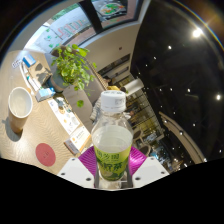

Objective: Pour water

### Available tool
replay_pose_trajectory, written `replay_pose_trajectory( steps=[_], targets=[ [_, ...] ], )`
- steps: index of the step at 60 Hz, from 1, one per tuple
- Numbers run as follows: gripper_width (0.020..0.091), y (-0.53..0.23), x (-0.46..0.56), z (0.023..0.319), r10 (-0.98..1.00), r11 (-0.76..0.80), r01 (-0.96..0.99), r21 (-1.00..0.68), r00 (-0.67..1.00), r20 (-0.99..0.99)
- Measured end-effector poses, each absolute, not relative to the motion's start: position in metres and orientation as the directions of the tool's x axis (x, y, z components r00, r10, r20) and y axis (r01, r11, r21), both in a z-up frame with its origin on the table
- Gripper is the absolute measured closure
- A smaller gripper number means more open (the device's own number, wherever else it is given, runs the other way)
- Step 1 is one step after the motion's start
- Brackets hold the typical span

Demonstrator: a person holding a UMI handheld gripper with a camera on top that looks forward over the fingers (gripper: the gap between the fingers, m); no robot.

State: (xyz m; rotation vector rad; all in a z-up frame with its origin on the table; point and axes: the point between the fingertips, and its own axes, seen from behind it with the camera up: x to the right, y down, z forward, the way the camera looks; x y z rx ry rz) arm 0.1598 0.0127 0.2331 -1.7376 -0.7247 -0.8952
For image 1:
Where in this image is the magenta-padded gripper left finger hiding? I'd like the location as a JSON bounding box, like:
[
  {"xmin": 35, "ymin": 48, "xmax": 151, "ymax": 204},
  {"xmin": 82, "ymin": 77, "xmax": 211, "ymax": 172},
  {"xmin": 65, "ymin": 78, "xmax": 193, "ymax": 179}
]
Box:
[{"xmin": 56, "ymin": 145, "xmax": 98, "ymax": 189}]

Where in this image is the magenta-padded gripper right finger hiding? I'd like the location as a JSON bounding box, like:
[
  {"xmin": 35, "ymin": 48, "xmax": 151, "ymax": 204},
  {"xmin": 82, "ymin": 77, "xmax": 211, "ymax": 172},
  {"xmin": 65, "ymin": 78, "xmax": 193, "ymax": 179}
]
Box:
[{"xmin": 128, "ymin": 145, "xmax": 171, "ymax": 189}]

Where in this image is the clear bottle with green label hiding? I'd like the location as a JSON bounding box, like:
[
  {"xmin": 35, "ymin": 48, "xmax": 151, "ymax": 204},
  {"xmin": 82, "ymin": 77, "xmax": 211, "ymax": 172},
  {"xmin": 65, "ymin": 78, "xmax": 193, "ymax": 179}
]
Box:
[{"xmin": 90, "ymin": 89, "xmax": 134, "ymax": 191}]

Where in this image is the flat round red coaster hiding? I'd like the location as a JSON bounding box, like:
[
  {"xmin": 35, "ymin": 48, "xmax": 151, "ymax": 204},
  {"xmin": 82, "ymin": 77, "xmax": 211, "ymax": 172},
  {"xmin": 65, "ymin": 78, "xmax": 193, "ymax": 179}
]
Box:
[{"xmin": 34, "ymin": 142, "xmax": 57, "ymax": 168}]

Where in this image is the white orange box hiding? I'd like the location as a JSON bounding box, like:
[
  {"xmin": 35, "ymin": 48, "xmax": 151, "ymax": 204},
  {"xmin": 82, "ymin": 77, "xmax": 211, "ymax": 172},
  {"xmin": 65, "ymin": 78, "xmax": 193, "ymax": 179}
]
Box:
[{"xmin": 47, "ymin": 97, "xmax": 92, "ymax": 156}]

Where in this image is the grey white zigzag cushion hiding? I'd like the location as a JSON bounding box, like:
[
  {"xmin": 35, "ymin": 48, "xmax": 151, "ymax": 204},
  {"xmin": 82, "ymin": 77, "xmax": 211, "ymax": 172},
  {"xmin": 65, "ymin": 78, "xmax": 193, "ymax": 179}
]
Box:
[{"xmin": 89, "ymin": 95, "xmax": 104, "ymax": 125}]

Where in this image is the small light blue box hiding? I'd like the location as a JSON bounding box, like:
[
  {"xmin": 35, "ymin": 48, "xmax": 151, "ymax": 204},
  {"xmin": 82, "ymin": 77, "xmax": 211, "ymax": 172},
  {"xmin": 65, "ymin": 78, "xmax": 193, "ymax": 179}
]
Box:
[{"xmin": 34, "ymin": 87, "xmax": 57, "ymax": 103}]

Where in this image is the brown paper cup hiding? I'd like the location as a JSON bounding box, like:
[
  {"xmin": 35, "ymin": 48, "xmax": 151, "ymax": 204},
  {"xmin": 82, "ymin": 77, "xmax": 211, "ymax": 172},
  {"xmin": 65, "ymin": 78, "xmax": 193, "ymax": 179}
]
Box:
[{"xmin": 7, "ymin": 86, "xmax": 34, "ymax": 135}]

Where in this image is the person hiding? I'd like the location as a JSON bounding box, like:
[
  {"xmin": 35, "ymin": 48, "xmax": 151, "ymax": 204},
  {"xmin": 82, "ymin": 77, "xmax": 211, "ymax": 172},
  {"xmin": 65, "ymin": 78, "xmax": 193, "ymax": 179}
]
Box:
[{"xmin": 106, "ymin": 84, "xmax": 123, "ymax": 93}]

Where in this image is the green potted plant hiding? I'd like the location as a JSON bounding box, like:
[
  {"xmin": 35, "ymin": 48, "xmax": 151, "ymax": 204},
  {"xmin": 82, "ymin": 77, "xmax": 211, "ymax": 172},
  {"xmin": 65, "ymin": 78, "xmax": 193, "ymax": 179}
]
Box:
[{"xmin": 49, "ymin": 43, "xmax": 98, "ymax": 94}]

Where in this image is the blue white flat box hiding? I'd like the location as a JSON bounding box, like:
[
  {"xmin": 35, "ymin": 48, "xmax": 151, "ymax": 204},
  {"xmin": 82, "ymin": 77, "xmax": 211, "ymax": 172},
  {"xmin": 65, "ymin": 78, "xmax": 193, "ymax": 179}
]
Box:
[{"xmin": 21, "ymin": 54, "xmax": 38, "ymax": 69}]

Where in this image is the pill blister pack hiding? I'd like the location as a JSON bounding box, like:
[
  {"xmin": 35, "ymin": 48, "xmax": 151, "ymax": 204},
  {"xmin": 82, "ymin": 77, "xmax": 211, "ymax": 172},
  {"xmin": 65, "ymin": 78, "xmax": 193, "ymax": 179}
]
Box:
[{"xmin": 11, "ymin": 58, "xmax": 23, "ymax": 69}]

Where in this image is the window with coloured decals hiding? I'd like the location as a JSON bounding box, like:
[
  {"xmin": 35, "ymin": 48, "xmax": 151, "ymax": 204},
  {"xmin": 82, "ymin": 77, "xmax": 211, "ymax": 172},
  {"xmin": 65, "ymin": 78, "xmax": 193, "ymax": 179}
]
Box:
[{"xmin": 24, "ymin": 0, "xmax": 146, "ymax": 54}]

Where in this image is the group of ceiling lights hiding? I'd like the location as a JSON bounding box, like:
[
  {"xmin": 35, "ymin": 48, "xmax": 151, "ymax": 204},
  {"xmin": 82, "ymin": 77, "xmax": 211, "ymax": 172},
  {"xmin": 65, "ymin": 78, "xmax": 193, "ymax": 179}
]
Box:
[{"xmin": 151, "ymin": 26, "xmax": 223, "ymax": 141}]

